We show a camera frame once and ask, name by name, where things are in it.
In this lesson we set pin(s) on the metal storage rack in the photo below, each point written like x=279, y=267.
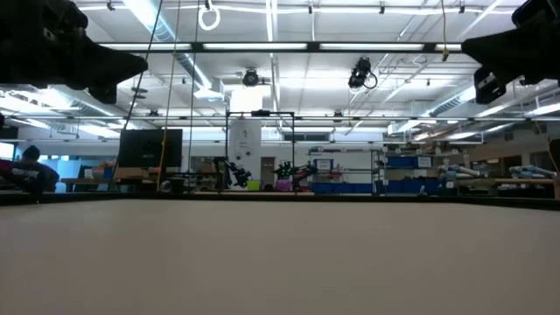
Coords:
x=380, y=170

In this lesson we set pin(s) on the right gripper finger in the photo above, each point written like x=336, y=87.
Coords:
x=489, y=85

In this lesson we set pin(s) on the blue storage bin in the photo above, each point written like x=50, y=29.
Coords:
x=402, y=162
x=341, y=188

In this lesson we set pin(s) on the white pillar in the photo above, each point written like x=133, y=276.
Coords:
x=245, y=149

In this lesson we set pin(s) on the black aluminium table frame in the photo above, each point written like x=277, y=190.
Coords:
x=280, y=198

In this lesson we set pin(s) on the black background robot arm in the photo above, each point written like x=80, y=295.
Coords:
x=238, y=175

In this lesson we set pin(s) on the black overhead camera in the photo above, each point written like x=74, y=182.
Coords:
x=361, y=72

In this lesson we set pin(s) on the person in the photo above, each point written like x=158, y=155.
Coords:
x=28, y=175

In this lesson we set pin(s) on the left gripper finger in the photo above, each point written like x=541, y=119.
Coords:
x=104, y=94

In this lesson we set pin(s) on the green and red robot arm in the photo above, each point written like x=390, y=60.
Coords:
x=291, y=171

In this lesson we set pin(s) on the black overhead light bar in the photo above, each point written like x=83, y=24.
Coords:
x=197, y=46

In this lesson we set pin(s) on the round black ceiling device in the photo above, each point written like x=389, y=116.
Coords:
x=250, y=78

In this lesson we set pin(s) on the black monitor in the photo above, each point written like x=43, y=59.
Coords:
x=150, y=148

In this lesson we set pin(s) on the black frame stand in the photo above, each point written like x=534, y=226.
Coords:
x=260, y=114

